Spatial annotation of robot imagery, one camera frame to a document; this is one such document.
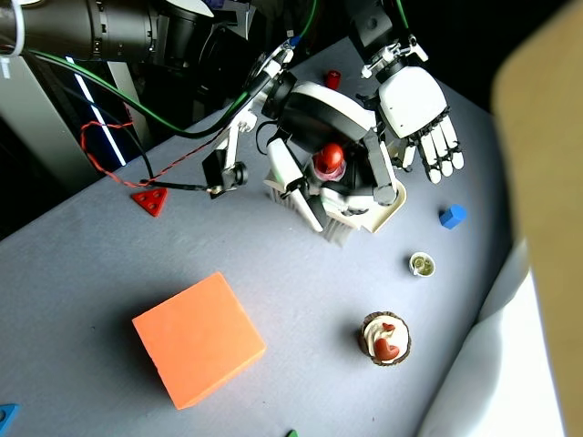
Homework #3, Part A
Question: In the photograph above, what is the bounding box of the red black twisted cable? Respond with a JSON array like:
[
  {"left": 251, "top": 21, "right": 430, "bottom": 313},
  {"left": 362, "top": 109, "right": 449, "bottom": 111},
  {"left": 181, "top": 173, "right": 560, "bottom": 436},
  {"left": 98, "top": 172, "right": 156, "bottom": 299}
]
[{"left": 80, "top": 120, "right": 229, "bottom": 188}]

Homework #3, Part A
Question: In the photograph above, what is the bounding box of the thick green cable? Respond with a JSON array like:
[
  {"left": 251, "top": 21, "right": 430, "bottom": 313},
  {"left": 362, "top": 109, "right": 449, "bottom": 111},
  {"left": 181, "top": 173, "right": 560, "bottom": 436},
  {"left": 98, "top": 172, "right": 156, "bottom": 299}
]
[{"left": 26, "top": 0, "right": 319, "bottom": 137}]

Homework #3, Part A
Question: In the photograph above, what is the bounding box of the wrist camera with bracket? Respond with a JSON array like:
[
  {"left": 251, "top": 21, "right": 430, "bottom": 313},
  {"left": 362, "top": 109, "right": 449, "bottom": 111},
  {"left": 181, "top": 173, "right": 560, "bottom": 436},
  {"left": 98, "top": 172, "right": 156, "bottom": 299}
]
[{"left": 201, "top": 45, "right": 296, "bottom": 200}]

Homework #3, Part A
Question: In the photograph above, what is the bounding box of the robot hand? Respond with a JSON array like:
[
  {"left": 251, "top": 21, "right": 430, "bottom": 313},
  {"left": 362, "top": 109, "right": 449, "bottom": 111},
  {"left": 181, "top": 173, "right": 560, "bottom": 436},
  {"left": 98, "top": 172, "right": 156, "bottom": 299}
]
[
  {"left": 266, "top": 81, "right": 397, "bottom": 233},
  {"left": 356, "top": 66, "right": 465, "bottom": 186}
]

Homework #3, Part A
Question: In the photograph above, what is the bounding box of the flat blue toy block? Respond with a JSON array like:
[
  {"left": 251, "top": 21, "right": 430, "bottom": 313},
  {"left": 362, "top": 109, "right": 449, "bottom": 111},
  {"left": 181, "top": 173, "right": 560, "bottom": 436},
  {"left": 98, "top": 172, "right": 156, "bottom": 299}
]
[{"left": 0, "top": 402, "right": 20, "bottom": 437}]

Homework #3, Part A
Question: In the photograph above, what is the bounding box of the red triangle block with holes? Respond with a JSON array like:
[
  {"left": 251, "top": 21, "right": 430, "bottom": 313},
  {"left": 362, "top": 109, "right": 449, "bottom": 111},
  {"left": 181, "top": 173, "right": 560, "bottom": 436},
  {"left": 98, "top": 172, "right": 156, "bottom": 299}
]
[{"left": 130, "top": 187, "right": 169, "bottom": 218}]

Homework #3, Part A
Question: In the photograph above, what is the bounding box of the orange cube block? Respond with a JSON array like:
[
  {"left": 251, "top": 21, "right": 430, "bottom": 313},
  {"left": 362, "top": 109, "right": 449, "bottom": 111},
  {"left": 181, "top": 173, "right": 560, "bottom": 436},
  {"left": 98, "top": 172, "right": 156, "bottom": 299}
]
[{"left": 131, "top": 271, "right": 268, "bottom": 411}]

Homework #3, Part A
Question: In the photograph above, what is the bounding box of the blue hexagonal prism block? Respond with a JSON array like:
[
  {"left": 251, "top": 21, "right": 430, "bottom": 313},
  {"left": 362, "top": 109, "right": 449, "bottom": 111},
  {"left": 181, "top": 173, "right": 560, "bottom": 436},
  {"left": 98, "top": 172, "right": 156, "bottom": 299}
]
[{"left": 438, "top": 204, "right": 468, "bottom": 230}]

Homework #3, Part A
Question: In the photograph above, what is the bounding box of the toy cupcake with cream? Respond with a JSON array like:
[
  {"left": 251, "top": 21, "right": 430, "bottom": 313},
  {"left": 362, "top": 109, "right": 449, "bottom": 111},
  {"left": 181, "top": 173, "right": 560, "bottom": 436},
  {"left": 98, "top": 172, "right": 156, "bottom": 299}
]
[{"left": 358, "top": 310, "right": 414, "bottom": 366}]

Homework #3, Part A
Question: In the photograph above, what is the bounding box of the beige blurred board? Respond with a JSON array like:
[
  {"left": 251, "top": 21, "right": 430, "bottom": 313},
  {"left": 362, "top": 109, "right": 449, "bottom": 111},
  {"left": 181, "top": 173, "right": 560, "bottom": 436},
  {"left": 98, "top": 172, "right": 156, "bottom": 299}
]
[{"left": 494, "top": 0, "right": 583, "bottom": 437}]

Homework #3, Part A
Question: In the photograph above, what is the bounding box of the patterned toy bowl with spoon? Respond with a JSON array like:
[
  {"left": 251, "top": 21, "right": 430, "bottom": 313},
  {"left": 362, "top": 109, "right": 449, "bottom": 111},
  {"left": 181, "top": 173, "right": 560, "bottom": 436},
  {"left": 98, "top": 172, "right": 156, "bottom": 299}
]
[{"left": 408, "top": 250, "right": 436, "bottom": 278}]

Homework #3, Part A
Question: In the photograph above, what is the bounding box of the grey table cloth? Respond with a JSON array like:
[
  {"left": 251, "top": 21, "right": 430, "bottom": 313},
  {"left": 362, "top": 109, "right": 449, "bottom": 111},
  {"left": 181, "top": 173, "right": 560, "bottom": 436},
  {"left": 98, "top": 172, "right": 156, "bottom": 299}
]
[{"left": 0, "top": 36, "right": 532, "bottom": 437}]

